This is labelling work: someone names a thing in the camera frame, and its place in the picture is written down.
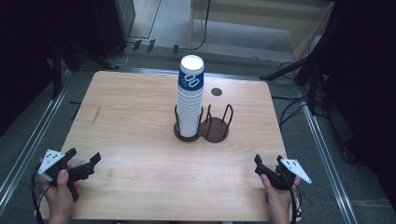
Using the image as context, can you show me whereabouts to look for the black metal stand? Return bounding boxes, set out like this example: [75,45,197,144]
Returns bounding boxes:
[260,40,332,116]

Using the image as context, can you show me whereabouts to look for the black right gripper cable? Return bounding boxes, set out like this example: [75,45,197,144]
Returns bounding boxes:
[288,178,304,224]

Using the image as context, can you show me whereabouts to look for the black cabinet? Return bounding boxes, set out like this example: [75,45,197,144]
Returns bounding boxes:
[92,0,136,59]

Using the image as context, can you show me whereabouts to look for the stack of blue-white paper cups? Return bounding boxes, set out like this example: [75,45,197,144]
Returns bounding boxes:
[176,54,205,138]

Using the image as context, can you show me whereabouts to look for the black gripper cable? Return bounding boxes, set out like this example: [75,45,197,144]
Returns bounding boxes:
[288,178,304,224]
[30,166,50,224]

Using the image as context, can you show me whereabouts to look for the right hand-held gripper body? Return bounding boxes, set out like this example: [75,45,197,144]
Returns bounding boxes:
[262,159,312,190]

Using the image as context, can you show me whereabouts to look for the person's right hand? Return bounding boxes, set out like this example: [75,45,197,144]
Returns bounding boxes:
[261,174,302,224]

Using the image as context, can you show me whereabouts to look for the person's left hand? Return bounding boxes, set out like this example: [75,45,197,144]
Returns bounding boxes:
[39,169,82,224]

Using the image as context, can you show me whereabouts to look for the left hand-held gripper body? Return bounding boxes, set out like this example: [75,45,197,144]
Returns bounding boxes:
[37,149,84,202]

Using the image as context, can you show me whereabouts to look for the black curtain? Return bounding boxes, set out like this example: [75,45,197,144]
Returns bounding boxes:
[0,0,94,136]

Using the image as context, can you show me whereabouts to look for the dark brown double cup rack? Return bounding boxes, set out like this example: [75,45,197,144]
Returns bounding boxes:
[173,104,234,144]

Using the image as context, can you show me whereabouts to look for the silver metal floor rail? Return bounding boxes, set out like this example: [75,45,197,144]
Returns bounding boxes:
[0,70,73,207]
[298,88,359,224]

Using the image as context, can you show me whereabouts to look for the black hanging cable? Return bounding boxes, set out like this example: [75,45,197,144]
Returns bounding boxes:
[190,0,212,51]

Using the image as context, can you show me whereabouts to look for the black floor cables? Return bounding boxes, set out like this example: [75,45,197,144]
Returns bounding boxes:
[271,92,312,127]

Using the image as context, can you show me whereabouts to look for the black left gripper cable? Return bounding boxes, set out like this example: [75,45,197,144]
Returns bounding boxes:
[30,166,50,224]

